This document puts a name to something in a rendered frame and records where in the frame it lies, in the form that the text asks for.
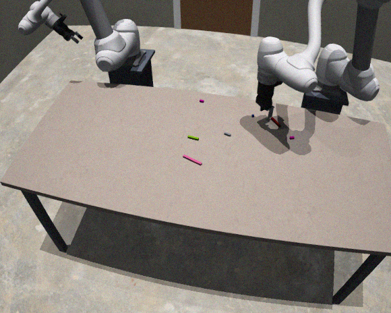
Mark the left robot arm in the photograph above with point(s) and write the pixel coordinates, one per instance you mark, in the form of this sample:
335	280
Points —
334	69

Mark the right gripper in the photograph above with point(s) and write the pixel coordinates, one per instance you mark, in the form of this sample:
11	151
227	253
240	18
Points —
56	23

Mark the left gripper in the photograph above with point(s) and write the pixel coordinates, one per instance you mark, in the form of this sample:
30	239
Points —
265	92

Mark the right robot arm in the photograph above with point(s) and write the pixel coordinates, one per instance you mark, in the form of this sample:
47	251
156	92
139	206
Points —
112	51

